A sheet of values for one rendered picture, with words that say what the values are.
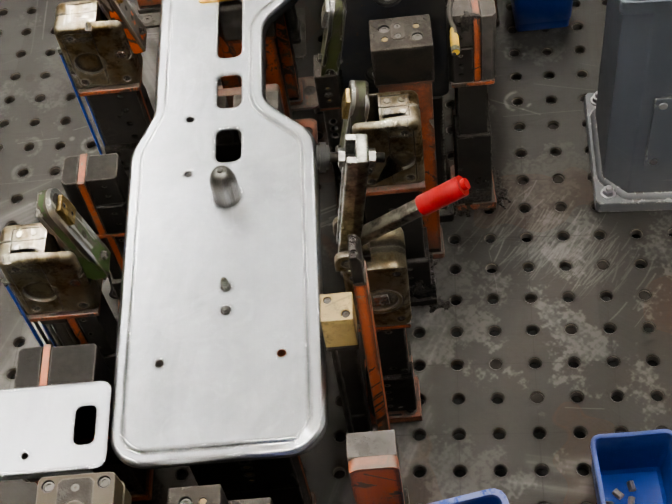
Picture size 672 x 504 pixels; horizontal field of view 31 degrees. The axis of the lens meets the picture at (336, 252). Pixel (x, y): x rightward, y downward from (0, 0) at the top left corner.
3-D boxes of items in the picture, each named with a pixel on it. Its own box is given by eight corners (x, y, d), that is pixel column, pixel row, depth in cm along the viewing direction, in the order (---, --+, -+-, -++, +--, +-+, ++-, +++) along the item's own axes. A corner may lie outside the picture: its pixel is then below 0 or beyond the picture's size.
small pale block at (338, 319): (351, 449, 154) (318, 293, 124) (379, 447, 154) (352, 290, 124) (353, 475, 152) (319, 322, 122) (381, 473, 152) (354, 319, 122)
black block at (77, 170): (109, 279, 173) (47, 148, 149) (183, 273, 173) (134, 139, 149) (105, 328, 169) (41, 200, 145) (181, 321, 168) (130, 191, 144)
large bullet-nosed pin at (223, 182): (216, 194, 143) (205, 159, 138) (243, 192, 143) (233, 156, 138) (216, 216, 142) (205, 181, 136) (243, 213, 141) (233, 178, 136)
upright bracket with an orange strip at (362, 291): (385, 465, 152) (346, 233, 112) (396, 464, 152) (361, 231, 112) (386, 487, 151) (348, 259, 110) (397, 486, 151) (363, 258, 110)
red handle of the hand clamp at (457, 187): (334, 225, 129) (458, 161, 121) (347, 234, 130) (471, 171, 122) (336, 257, 126) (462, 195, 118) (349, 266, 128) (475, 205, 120)
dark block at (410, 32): (392, 233, 172) (367, 18, 138) (441, 229, 172) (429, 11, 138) (394, 263, 170) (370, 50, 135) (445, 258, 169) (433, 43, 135)
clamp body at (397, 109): (362, 263, 170) (334, 81, 140) (444, 256, 170) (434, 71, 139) (366, 320, 165) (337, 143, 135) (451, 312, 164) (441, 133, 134)
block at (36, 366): (81, 446, 158) (11, 336, 135) (165, 439, 158) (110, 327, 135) (75, 516, 153) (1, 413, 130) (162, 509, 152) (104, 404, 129)
